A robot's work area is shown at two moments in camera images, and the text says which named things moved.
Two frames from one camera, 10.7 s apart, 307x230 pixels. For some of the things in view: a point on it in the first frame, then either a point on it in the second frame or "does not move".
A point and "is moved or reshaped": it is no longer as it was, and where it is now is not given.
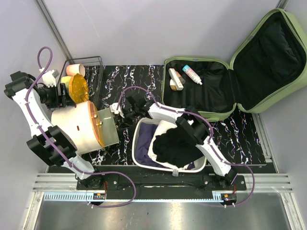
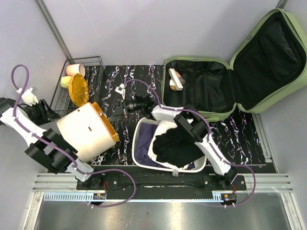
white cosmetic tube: [176, 80] does not move
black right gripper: [126, 122] -> [122, 112]
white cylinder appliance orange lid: [81, 122] is moved or reshaped
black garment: [172, 146] does not move
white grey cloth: [161, 127] does not move
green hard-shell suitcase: [270, 62] does not move
